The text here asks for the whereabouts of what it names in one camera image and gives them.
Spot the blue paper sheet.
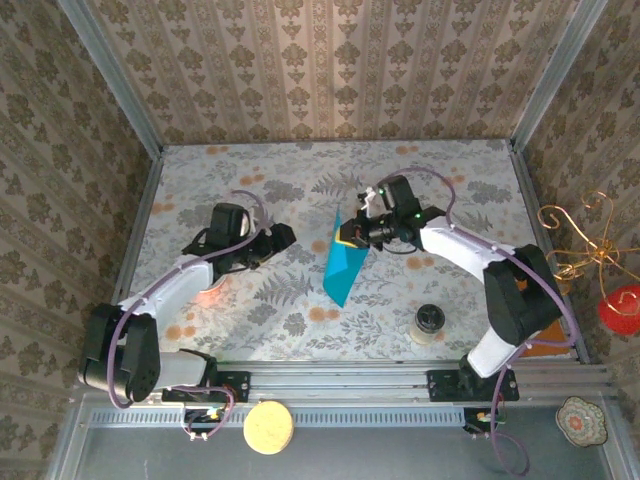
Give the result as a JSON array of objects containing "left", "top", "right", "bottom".
[{"left": 322, "top": 202, "right": 372, "bottom": 308}]

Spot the jar with black lid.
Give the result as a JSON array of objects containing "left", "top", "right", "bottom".
[{"left": 409, "top": 303, "right": 446, "bottom": 347}]

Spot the grey slotted cable duct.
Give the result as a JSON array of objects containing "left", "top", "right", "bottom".
[{"left": 79, "top": 403, "right": 469, "bottom": 427}]

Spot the floral patterned table cover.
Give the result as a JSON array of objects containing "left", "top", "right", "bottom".
[{"left": 110, "top": 139, "right": 576, "bottom": 363}]

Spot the red ball ornament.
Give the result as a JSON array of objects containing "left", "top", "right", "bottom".
[{"left": 597, "top": 284, "right": 640, "bottom": 336}]

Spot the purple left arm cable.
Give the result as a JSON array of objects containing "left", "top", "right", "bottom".
[{"left": 106, "top": 188, "right": 275, "bottom": 442}]

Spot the orange flat board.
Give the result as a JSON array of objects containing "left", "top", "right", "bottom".
[{"left": 515, "top": 278, "right": 572, "bottom": 359}]

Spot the round yellow sponge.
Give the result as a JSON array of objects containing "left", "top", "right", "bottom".
[{"left": 242, "top": 400, "right": 294, "bottom": 455}]

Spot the aluminium side rail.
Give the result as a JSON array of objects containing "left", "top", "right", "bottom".
[
  {"left": 93, "top": 147, "right": 165, "bottom": 369},
  {"left": 507, "top": 138, "right": 592, "bottom": 365}
]

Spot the copper wire ornament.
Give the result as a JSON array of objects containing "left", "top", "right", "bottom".
[{"left": 535, "top": 189, "right": 640, "bottom": 301}]

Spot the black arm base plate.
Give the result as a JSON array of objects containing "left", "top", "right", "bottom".
[
  {"left": 426, "top": 368, "right": 520, "bottom": 403},
  {"left": 161, "top": 370, "right": 252, "bottom": 404}
]

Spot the aluminium corner post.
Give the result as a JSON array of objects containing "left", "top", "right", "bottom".
[
  {"left": 55, "top": 0, "right": 166, "bottom": 157},
  {"left": 508, "top": 0, "right": 610, "bottom": 151}
]

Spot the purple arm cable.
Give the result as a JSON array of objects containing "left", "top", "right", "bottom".
[
  {"left": 379, "top": 167, "right": 582, "bottom": 476},
  {"left": 106, "top": 188, "right": 275, "bottom": 442}
]

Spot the aluminium front beam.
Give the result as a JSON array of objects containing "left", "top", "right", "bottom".
[{"left": 73, "top": 359, "right": 615, "bottom": 405}]

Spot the small patterned dish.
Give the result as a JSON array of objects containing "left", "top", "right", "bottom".
[{"left": 555, "top": 396, "right": 609, "bottom": 446}]

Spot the black controller board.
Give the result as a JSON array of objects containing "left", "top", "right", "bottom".
[
  {"left": 180, "top": 405, "right": 227, "bottom": 444},
  {"left": 462, "top": 407, "right": 507, "bottom": 441}
]

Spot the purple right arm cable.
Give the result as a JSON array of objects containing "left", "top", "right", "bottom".
[{"left": 379, "top": 167, "right": 582, "bottom": 476}]

